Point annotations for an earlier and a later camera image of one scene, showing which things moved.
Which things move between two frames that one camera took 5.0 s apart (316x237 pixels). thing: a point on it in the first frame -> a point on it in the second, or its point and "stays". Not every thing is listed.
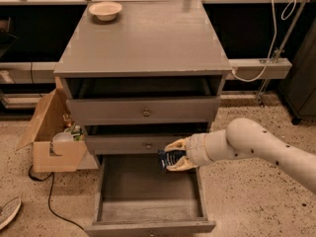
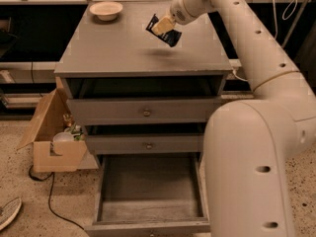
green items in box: (75, 129) stays
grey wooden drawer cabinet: (150, 76) stays
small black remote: (169, 158) -> (169, 38)
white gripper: (195, 149) -> (180, 14)
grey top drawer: (144, 110) stays
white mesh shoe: (8, 209) stays
